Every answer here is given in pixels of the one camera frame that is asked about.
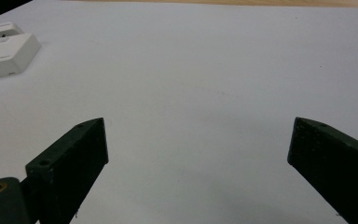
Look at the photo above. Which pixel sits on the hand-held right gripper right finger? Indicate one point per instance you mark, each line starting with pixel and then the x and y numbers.
pixel 332 168

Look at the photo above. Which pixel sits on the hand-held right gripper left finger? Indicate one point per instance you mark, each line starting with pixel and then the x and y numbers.
pixel 71 165

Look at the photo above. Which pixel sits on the white plastic block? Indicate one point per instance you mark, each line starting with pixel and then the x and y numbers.
pixel 4 53

